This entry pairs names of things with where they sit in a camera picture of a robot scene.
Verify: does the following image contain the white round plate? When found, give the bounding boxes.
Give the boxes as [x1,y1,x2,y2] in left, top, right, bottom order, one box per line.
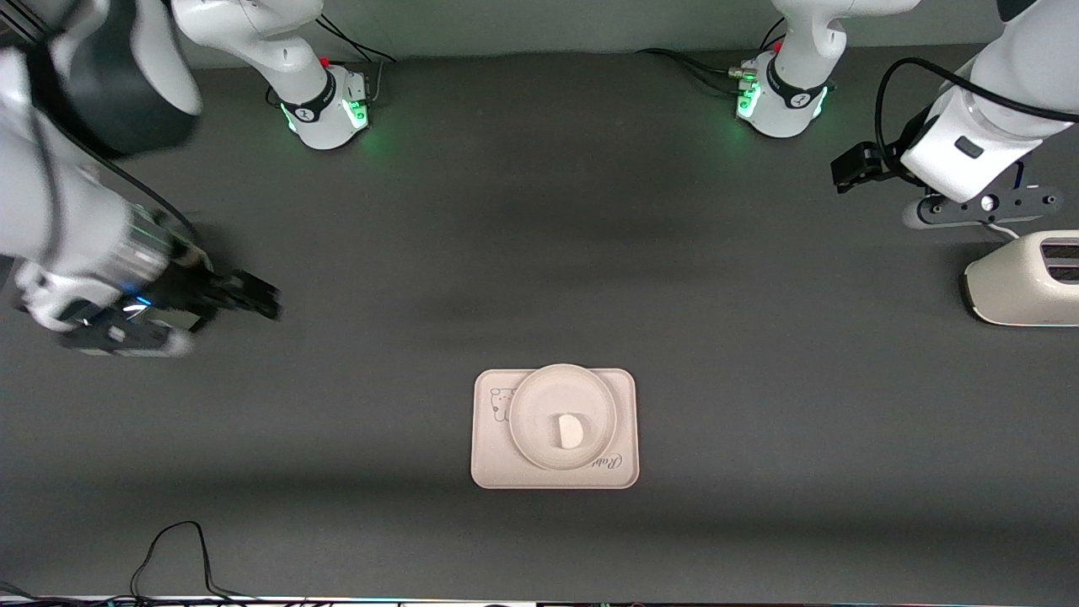
[508,363,622,471]

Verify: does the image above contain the white rectangular rabbit tray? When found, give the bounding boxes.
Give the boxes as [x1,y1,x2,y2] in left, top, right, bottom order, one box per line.
[470,368,640,490]

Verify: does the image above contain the white toaster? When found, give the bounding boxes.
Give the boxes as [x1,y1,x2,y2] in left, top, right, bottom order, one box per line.
[961,230,1079,328]

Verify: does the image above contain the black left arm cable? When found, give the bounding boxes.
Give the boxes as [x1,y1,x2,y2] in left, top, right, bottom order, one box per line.
[873,57,1079,182]

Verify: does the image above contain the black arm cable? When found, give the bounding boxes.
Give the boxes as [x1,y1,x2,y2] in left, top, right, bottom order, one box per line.
[51,126,199,241]
[873,57,1079,182]

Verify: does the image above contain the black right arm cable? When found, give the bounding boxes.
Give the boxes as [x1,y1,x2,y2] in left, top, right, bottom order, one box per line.
[51,126,199,241]

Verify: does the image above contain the black left base cables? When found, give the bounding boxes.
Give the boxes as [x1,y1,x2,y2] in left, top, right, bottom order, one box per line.
[636,17,789,95]

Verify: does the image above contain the black base cables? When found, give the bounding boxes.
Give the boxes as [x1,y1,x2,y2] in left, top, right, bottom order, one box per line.
[636,17,789,95]
[316,13,397,67]

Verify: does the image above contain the black loose table cable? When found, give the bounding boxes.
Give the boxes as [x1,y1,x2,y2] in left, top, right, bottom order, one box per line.
[0,521,279,604]

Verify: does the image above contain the black right base cables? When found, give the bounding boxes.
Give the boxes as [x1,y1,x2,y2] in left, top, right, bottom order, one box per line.
[316,13,397,67]

